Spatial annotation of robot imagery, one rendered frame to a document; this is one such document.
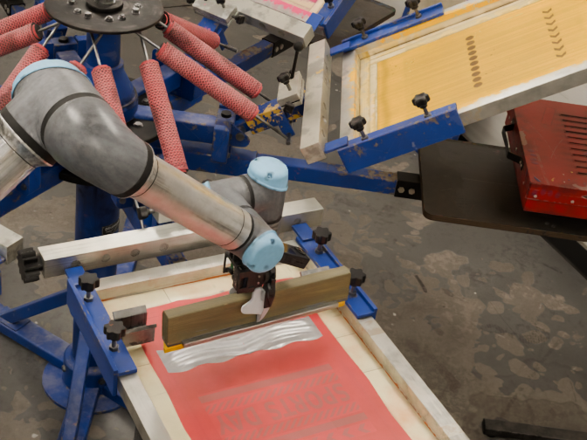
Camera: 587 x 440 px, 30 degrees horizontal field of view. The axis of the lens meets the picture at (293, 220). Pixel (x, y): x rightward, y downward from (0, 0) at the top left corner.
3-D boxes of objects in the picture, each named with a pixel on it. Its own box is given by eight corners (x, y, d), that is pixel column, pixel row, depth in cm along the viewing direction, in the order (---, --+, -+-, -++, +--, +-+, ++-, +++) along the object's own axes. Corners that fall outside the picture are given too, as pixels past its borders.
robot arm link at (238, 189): (211, 211, 189) (266, 199, 195) (183, 177, 197) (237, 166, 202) (208, 247, 194) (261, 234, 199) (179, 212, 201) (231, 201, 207)
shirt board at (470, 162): (565, 179, 322) (573, 156, 318) (589, 262, 290) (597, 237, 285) (113, 115, 318) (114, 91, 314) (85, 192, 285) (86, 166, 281)
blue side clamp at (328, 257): (372, 332, 244) (377, 308, 240) (353, 336, 242) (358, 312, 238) (310, 252, 265) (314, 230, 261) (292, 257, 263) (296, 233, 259)
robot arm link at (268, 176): (237, 158, 201) (277, 150, 205) (231, 207, 207) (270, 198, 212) (258, 181, 196) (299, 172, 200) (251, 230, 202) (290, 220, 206)
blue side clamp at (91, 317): (136, 390, 220) (138, 365, 216) (112, 396, 218) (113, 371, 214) (88, 299, 241) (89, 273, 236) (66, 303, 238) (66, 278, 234)
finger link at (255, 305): (236, 326, 219) (238, 285, 215) (262, 319, 222) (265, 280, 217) (243, 333, 217) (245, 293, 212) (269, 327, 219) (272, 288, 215)
